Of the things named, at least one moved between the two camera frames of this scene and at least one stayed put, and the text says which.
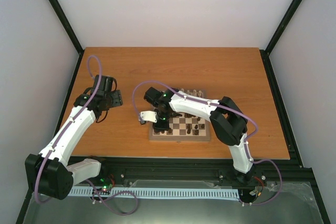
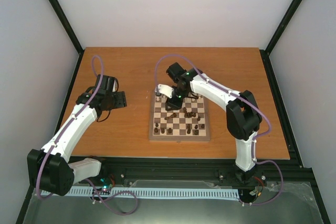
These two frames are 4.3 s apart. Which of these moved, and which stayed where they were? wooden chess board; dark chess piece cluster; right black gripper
Moved: right black gripper
Stayed: dark chess piece cluster; wooden chess board
